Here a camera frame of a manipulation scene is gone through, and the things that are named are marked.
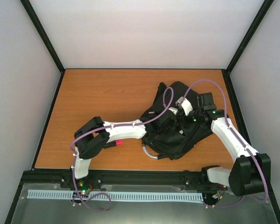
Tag black student backpack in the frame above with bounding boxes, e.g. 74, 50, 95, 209
140, 81, 213, 160

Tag pink black highlighter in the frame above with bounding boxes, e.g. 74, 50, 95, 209
104, 140, 122, 149

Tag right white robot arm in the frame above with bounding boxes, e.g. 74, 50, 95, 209
176, 93, 271, 200

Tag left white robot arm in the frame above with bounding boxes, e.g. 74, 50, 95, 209
70, 107, 176, 188

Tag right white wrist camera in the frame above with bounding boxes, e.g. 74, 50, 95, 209
175, 97, 193, 116

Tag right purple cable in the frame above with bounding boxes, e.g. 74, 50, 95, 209
177, 79, 269, 210

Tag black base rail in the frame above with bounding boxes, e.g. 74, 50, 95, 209
20, 169, 220, 192

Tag right black frame post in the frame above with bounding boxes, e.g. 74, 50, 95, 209
225, 0, 275, 73

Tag black frame post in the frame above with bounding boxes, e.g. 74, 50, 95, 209
225, 0, 275, 73
20, 0, 66, 73

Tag light blue cable duct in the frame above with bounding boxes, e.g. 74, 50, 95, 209
27, 189, 203, 203

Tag left black frame post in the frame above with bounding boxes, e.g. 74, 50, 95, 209
20, 0, 66, 73

